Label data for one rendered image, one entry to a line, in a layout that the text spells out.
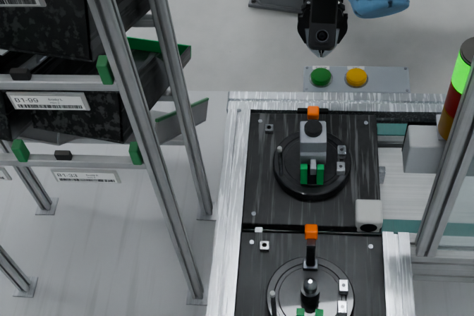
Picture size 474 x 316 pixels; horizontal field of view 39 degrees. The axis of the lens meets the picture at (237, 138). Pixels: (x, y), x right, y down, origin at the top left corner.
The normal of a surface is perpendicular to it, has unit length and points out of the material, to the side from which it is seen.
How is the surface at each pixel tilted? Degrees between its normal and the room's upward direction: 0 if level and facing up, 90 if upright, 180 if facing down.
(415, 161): 90
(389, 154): 0
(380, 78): 0
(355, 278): 0
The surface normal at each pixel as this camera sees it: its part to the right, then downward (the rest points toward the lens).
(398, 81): -0.07, -0.57
